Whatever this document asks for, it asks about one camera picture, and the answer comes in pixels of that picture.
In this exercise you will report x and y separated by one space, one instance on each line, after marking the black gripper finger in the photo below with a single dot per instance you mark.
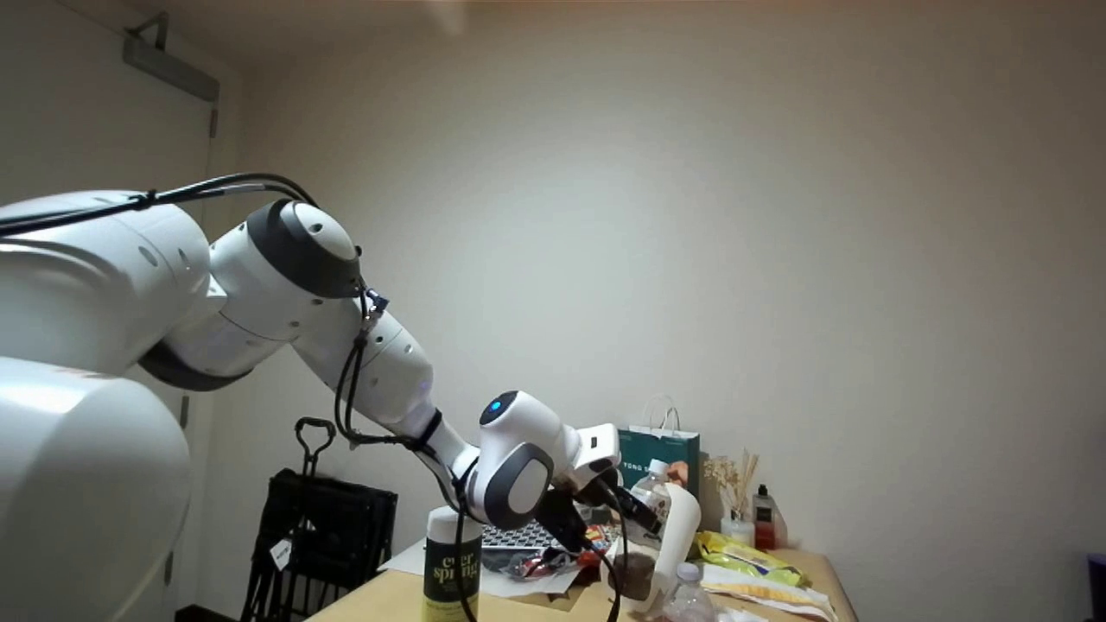
599 553
618 534

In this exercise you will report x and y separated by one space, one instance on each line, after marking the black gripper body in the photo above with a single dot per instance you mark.
563 518

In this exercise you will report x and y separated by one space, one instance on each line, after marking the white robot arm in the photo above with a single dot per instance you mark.
106 288

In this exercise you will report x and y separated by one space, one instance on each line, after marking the small clear water bottle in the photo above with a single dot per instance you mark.
691 598

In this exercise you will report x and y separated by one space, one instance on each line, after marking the dark sauce bottle red cap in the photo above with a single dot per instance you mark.
761 524

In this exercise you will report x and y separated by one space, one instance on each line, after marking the red snack package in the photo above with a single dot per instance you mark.
540 566

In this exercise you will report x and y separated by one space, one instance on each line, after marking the black keyboard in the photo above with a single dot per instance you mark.
511 536

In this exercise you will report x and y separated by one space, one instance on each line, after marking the white paper towel roll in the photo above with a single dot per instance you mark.
680 529

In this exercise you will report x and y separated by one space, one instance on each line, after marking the green paper gift bag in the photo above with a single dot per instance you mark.
662 445

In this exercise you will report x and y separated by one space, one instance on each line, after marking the yellow snack package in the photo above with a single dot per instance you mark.
737 559

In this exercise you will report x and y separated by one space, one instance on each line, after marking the wooden sticks in cup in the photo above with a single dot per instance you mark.
733 479

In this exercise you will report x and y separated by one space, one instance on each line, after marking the wipes canister white lid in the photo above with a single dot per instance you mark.
442 570

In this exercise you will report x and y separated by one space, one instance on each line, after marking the white plastic bag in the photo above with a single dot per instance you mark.
773 591

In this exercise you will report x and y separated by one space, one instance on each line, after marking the black folding cart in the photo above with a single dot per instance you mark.
334 529

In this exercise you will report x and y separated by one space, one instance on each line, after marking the white cart tag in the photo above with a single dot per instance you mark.
280 553

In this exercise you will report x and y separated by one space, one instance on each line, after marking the dark furniture edge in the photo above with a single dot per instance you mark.
1098 587

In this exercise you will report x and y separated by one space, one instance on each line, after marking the grey door closer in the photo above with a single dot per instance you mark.
175 69

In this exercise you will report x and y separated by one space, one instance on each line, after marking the white door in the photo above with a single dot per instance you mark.
91 140

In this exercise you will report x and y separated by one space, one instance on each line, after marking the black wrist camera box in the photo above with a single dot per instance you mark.
628 502

